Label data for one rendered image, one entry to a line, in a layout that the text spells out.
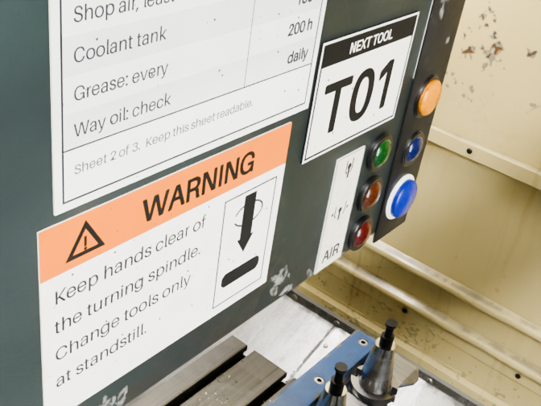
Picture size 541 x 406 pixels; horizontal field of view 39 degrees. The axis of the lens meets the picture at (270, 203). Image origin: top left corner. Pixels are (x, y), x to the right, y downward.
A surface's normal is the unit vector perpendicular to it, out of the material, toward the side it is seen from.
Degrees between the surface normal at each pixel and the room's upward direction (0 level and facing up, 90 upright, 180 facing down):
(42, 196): 90
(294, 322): 24
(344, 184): 90
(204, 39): 90
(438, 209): 90
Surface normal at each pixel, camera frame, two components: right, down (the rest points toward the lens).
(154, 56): 0.76, 0.43
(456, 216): -0.63, 0.34
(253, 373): 0.13, -0.84
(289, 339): -0.14, -0.62
